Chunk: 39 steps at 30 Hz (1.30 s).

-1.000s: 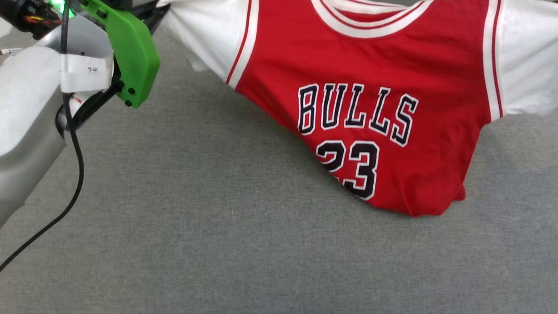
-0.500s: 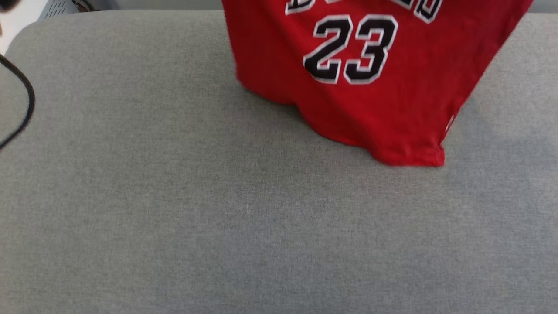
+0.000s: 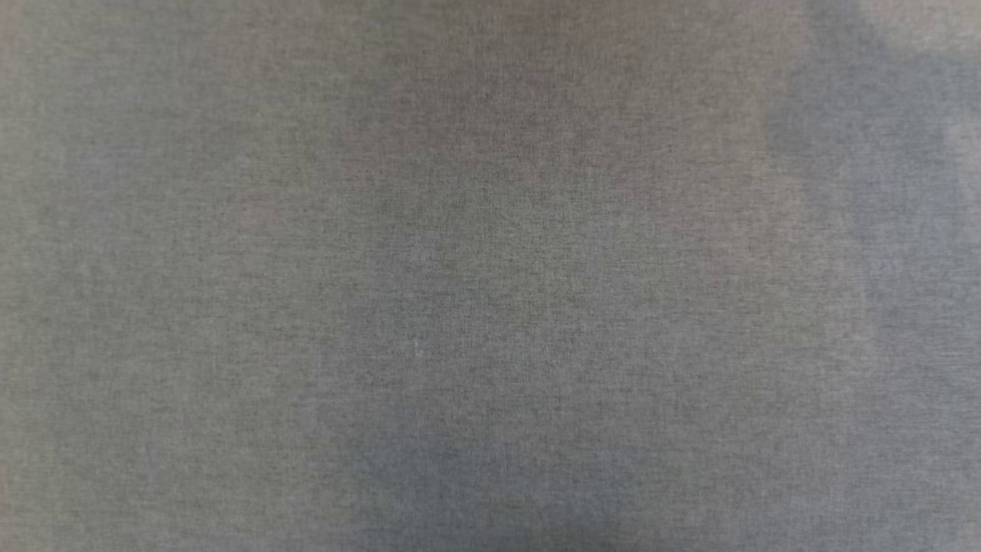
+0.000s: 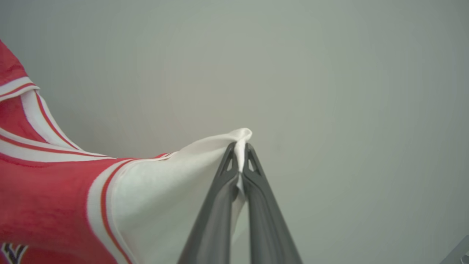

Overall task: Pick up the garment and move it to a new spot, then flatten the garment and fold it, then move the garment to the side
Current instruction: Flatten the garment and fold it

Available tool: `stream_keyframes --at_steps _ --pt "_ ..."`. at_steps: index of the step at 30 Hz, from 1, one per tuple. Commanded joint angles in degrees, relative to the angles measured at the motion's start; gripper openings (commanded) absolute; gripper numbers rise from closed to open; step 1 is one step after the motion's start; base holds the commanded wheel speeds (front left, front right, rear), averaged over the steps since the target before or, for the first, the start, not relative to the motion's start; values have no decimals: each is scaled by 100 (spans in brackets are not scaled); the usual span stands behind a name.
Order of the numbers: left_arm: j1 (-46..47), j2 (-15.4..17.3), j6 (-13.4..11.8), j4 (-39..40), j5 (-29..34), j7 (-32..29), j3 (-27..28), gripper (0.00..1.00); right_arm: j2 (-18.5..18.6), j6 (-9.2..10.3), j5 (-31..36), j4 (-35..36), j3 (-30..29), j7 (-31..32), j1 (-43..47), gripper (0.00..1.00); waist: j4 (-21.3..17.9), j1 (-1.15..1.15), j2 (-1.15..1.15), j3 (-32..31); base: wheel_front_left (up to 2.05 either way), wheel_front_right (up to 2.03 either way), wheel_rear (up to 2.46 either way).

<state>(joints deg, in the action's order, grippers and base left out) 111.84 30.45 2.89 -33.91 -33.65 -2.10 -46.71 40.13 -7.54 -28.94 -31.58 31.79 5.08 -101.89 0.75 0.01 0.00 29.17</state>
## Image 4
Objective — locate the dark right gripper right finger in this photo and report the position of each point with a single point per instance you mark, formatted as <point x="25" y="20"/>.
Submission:
<point x="265" y="227"/>

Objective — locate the red and white jersey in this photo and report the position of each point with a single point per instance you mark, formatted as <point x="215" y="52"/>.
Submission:
<point x="66" y="190"/>

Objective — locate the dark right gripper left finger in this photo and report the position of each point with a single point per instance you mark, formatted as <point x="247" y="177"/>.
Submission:
<point x="216" y="220"/>

